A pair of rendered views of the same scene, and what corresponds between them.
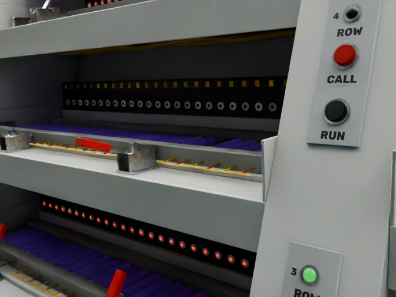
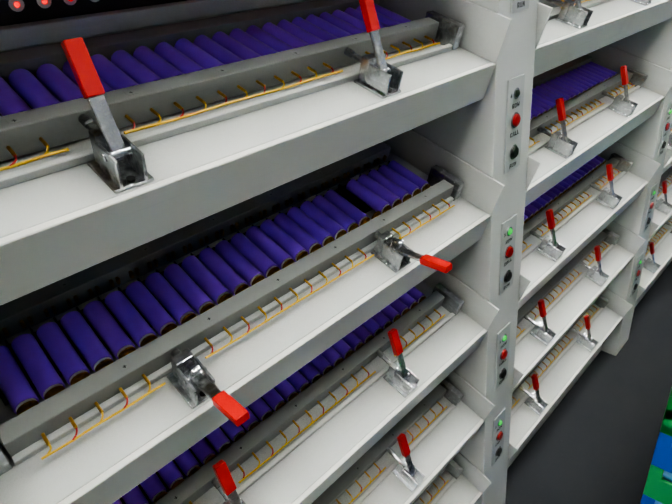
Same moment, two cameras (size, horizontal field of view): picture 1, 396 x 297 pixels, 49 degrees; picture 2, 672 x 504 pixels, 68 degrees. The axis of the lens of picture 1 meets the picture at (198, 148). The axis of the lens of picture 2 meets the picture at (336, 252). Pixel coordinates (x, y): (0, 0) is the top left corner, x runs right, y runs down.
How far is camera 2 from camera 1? 0.80 m
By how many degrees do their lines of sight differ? 84
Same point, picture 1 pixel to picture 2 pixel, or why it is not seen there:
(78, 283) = (318, 392)
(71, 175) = (355, 313)
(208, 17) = (436, 106)
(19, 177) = (261, 388)
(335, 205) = (513, 196)
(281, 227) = (498, 221)
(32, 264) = (250, 449)
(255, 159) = (444, 193)
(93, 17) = (311, 138)
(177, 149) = (395, 221)
